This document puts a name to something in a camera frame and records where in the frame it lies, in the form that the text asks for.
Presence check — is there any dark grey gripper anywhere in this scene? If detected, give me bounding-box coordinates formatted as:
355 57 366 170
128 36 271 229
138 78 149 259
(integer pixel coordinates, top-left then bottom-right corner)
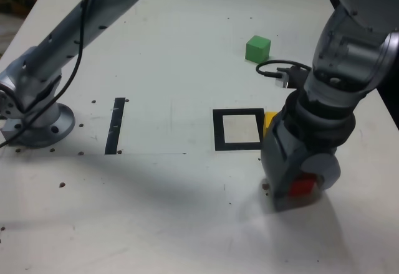
260 111 342 213

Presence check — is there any red cube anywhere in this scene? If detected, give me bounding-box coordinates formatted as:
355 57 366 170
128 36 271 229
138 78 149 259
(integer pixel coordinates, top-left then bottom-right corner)
288 179 316 197

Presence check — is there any yellow cube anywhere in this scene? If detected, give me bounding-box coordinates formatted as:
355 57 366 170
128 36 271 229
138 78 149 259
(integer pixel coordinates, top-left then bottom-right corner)
263 111 279 138

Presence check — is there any black tape square outline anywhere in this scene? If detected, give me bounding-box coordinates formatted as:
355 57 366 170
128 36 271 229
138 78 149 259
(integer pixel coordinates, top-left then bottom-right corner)
212 108 266 151

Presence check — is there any green cube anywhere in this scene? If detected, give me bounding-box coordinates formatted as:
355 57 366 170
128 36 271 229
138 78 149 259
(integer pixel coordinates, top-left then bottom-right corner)
245 35 271 63

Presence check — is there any black tape strip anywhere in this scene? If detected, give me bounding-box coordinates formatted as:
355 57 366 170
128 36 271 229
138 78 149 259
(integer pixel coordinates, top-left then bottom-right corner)
104 97 126 156

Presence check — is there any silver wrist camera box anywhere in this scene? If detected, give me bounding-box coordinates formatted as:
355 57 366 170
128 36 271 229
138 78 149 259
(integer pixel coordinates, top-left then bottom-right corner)
274 67 309 90

